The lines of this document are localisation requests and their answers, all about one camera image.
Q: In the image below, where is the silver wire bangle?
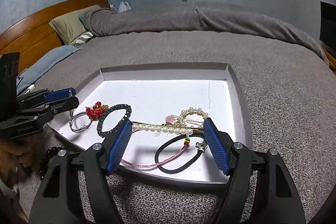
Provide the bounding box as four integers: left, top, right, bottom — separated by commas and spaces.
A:
69, 111, 92, 133

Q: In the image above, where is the pink cord bracelet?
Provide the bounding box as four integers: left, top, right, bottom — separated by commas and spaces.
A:
119, 135, 192, 169

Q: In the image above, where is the grey cardboard box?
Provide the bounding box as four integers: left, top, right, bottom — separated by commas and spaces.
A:
49, 63, 255, 184

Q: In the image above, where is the long pearl hairpin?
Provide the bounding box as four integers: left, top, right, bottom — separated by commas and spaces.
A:
131, 122, 204, 135

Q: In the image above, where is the olive pillow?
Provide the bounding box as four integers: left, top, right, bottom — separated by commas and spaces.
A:
49, 5, 103, 45

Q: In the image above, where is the pink flower hair clip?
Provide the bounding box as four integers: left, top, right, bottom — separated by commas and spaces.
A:
164, 114, 181, 127

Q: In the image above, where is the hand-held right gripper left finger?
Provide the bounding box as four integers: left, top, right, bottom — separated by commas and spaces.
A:
28, 119, 133, 224

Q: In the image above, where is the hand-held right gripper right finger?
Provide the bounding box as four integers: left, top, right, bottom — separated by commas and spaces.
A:
203, 118, 307, 224

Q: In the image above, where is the striped pillow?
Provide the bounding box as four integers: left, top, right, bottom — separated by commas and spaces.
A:
72, 31, 95, 46

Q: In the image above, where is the blue blanket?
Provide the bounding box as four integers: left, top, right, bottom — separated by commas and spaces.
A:
17, 45, 82, 95

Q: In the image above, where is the red bead bracelet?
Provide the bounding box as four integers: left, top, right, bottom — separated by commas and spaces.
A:
85, 101, 109, 121

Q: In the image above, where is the white plastic bag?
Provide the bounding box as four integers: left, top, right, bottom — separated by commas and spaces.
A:
110, 1, 132, 14

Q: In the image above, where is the wooden television stand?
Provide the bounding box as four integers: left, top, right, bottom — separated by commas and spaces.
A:
322, 47, 336, 69

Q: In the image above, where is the grey bed cover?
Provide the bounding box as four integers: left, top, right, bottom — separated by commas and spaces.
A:
16, 30, 336, 224

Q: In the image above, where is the grey duvet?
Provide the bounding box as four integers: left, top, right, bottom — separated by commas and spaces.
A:
79, 1, 327, 64

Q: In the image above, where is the black hair tie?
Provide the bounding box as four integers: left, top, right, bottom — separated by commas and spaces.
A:
155, 133, 210, 173

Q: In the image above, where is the blue crystal bead bracelet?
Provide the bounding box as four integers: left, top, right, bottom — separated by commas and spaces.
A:
97, 104, 132, 138

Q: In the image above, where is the round pearl hair clip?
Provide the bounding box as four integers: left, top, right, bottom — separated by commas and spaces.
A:
178, 107, 210, 126

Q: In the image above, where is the person's left hand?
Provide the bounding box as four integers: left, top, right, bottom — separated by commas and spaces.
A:
0, 135, 34, 193

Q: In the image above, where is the wooden headboard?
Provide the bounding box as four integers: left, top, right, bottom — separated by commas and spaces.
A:
0, 0, 111, 75

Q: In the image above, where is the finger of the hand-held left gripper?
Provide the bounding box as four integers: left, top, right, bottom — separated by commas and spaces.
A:
17, 88, 77, 104
16, 97, 80, 119

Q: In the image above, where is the purple bead bracelet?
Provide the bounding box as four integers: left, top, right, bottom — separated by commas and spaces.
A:
39, 146, 66, 180

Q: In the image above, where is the black television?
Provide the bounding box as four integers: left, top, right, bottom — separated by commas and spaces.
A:
319, 1, 336, 52

